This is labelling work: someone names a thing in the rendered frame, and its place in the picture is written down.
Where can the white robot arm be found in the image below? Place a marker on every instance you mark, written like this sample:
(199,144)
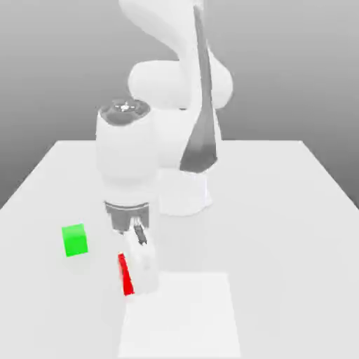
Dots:
(126,157)

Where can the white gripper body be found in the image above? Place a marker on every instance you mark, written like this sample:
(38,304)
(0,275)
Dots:
(143,263)

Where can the small red cube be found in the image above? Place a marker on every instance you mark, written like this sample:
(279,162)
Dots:
(126,280)

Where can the small green cube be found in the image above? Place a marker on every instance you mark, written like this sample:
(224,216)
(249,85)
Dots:
(75,240)

